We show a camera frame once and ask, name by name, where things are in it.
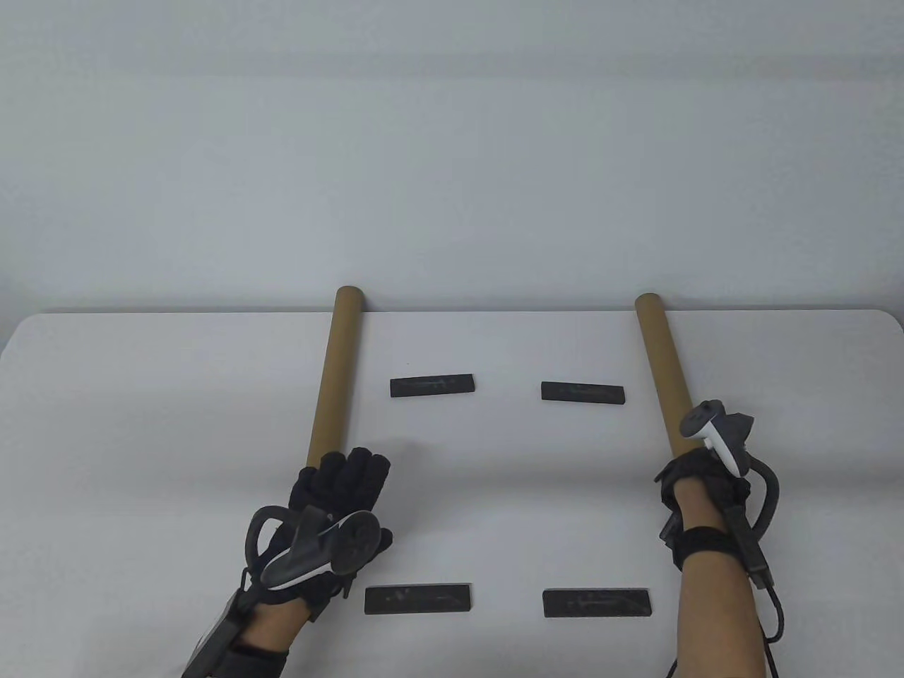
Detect person's left hand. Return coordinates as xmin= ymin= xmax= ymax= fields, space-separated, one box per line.
xmin=258 ymin=447 xmax=393 ymax=624

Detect person's right hand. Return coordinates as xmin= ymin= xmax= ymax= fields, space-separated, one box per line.
xmin=655 ymin=451 xmax=751 ymax=560

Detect brown cardboard mailing tube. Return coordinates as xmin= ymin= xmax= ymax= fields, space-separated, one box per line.
xmin=307 ymin=286 xmax=366 ymax=472
xmin=634 ymin=295 xmax=697 ymax=460

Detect black paperweight bar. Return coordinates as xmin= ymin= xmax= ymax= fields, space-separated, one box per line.
xmin=541 ymin=381 xmax=627 ymax=405
xmin=389 ymin=374 xmax=477 ymax=398
xmin=365 ymin=583 xmax=472 ymax=615
xmin=542 ymin=588 xmax=652 ymax=620

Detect person's left forearm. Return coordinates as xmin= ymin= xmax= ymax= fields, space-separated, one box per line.
xmin=244 ymin=600 xmax=311 ymax=650

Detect person's right forearm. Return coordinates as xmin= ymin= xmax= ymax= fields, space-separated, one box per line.
xmin=671 ymin=480 xmax=769 ymax=678

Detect grey hand-mounted controller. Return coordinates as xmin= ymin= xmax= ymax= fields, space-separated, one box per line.
xmin=679 ymin=400 xmax=780 ymax=545
xmin=245 ymin=506 xmax=381 ymax=591

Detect grey wrist-mounted box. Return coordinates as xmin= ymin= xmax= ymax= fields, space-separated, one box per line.
xmin=727 ymin=505 xmax=775 ymax=590
xmin=182 ymin=590 xmax=249 ymax=678

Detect black wrist strap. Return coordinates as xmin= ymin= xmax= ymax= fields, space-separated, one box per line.
xmin=672 ymin=528 xmax=744 ymax=571
xmin=225 ymin=639 xmax=289 ymax=678

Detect black cable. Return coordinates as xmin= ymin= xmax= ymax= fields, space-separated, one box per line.
xmin=664 ymin=583 xmax=785 ymax=678

